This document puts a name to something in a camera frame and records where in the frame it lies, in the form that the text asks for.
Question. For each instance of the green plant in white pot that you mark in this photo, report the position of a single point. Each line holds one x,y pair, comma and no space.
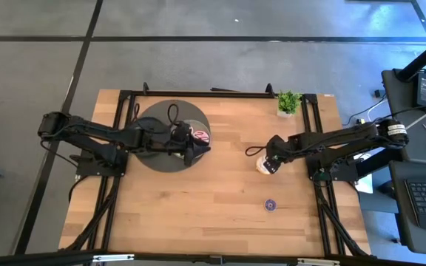
288,101

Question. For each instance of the black table frame bar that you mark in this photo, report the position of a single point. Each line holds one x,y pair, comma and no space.
198,94

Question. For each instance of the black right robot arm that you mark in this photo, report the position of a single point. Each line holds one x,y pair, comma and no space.
346,138

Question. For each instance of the gray round mat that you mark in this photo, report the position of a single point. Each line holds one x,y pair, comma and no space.
154,162

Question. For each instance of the chocolate sprinkled donut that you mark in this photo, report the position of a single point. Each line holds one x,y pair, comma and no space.
270,205

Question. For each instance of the black power adapter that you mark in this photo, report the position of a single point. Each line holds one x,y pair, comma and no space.
377,93

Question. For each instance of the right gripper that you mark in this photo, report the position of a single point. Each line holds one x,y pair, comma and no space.
277,147

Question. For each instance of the dark desk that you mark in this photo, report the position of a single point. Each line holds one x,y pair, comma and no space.
416,155

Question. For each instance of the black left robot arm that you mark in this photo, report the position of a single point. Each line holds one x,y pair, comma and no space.
98,131

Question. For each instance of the gray round plate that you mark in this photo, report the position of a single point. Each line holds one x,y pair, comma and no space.
198,125

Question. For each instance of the black pole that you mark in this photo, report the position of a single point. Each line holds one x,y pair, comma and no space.
424,57

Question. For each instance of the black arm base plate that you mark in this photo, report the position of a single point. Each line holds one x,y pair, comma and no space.
98,170
342,173

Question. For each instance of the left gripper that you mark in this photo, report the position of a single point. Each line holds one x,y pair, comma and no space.
182,134

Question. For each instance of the white paper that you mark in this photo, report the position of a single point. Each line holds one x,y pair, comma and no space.
365,184

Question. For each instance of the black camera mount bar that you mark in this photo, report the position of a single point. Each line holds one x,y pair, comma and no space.
50,258

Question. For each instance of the plain cream donut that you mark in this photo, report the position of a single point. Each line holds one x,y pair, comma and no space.
260,165

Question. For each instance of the black frame rails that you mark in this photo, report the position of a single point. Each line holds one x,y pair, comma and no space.
311,114
107,221

